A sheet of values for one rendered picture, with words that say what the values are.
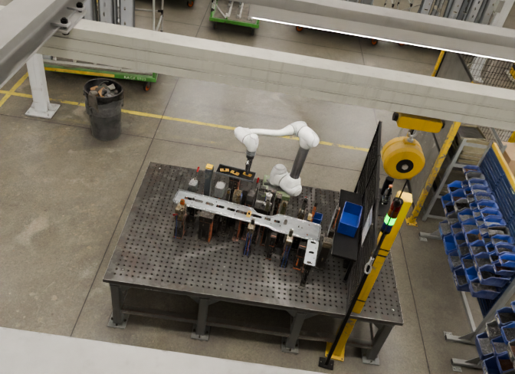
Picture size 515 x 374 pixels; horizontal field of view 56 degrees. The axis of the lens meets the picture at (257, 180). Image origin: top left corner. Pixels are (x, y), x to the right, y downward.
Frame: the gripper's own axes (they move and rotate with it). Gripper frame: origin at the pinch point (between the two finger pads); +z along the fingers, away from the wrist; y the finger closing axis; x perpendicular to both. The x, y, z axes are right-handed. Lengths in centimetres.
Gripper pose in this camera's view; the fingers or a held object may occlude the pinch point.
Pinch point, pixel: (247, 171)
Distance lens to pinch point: 458.7
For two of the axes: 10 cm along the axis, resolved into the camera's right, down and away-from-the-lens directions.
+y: -4.0, 5.5, -7.4
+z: -1.4, 7.6, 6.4
